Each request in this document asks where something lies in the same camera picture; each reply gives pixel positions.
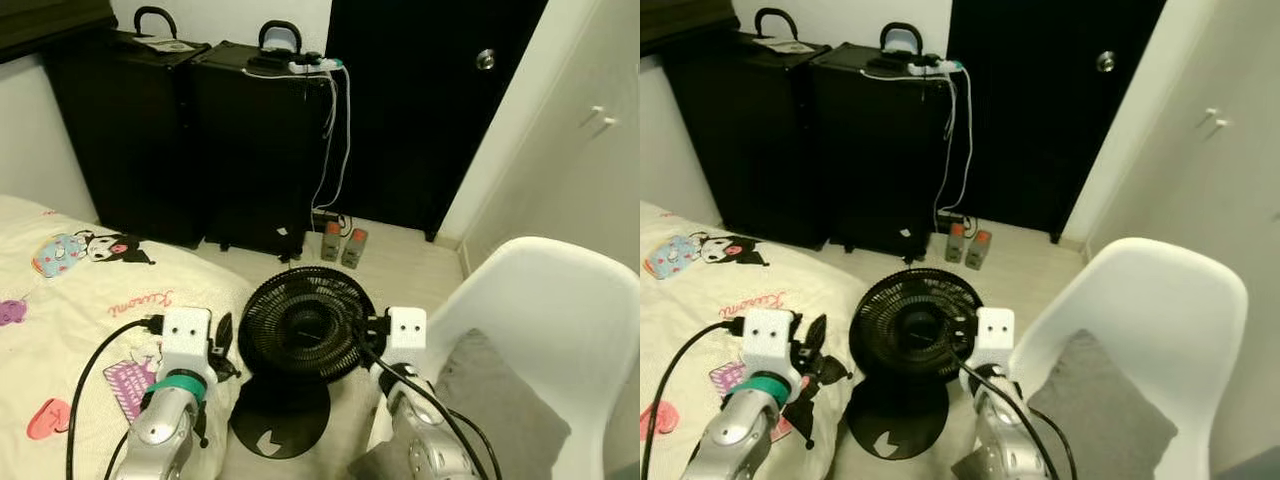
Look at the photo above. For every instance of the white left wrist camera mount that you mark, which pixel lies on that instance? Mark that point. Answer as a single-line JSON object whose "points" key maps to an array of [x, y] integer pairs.
{"points": [[768, 337], [186, 335]]}

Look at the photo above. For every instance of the white plastic chair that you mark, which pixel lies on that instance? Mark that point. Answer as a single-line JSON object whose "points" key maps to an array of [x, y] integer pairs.
{"points": [[545, 300], [1150, 300]]}

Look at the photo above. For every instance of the black floor fan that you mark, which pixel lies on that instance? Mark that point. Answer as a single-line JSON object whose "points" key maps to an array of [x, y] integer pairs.
{"points": [[300, 325], [910, 325]]}

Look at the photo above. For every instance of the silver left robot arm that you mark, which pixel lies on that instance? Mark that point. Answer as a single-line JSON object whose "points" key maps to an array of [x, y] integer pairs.
{"points": [[165, 430], [745, 435]]}

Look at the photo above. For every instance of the white wardrobe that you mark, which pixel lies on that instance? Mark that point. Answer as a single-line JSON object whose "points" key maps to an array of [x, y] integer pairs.
{"points": [[1200, 200], [570, 190]]}

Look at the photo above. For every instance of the black suitcase with power strip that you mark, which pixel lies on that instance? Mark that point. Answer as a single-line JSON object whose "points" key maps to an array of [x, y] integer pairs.
{"points": [[260, 150], [880, 150]]}

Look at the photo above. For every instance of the white paper sheet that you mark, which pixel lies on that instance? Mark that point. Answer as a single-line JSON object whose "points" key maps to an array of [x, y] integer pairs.
{"points": [[166, 44], [785, 45]]}

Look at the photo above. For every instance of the black suitcase with paper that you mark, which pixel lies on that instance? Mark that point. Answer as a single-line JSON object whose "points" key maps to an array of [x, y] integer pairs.
{"points": [[745, 140], [125, 140]]}

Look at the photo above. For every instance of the silver door knob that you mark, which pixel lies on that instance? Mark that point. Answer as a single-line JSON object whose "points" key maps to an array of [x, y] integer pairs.
{"points": [[1105, 61], [485, 59]]}

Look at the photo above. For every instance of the grey square pillow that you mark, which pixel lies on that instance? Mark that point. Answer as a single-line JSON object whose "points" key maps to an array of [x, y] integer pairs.
{"points": [[1100, 420], [500, 410]]}

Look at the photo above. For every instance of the black power adapter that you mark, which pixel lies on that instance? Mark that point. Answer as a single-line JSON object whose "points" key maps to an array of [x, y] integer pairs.
{"points": [[950, 219], [325, 218]]}

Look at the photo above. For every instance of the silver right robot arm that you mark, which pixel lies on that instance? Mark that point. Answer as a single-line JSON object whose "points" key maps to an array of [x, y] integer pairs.
{"points": [[1005, 440], [415, 440]]}

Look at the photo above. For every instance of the white power strip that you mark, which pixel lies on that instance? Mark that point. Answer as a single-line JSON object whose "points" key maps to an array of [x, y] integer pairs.
{"points": [[315, 66], [935, 67]]}

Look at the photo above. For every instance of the black door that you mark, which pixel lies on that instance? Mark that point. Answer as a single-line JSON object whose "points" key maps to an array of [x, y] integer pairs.
{"points": [[1040, 110], [420, 110]]}

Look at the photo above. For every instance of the dark brown shelf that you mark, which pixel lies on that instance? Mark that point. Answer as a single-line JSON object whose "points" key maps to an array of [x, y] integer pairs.
{"points": [[685, 18], [50, 22]]}

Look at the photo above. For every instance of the white cartoon print bedsheet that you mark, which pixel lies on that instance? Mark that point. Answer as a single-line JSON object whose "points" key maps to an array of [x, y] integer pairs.
{"points": [[690, 300], [70, 300]]}

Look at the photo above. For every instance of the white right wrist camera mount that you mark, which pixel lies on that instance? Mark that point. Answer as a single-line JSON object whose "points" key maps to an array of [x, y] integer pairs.
{"points": [[993, 332], [406, 330]]}

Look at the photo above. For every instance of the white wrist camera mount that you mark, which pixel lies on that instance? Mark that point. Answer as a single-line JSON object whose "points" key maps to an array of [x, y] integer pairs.
{"points": [[768, 337], [186, 335], [406, 330], [993, 332]]}

